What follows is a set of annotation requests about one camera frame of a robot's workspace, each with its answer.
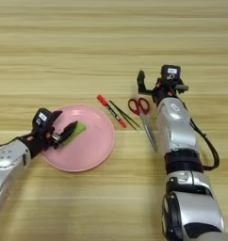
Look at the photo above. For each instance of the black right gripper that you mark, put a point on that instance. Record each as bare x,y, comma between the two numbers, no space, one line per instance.
164,90

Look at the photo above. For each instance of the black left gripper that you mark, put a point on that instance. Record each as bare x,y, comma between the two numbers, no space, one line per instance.
39,141

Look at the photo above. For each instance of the green eraser block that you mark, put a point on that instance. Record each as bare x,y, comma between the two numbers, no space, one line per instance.
75,131

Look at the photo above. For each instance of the pink round plate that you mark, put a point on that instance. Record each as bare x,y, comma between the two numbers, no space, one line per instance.
94,147

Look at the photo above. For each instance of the black tweezers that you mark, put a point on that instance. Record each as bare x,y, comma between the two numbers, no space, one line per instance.
125,114

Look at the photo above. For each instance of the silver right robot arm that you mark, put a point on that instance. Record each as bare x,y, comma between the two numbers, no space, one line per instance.
178,135

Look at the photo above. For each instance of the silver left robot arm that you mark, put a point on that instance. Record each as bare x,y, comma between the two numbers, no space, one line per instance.
7,169

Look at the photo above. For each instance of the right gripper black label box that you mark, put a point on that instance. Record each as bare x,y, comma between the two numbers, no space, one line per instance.
170,73

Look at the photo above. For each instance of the red marker pen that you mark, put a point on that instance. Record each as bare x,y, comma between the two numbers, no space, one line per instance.
112,111

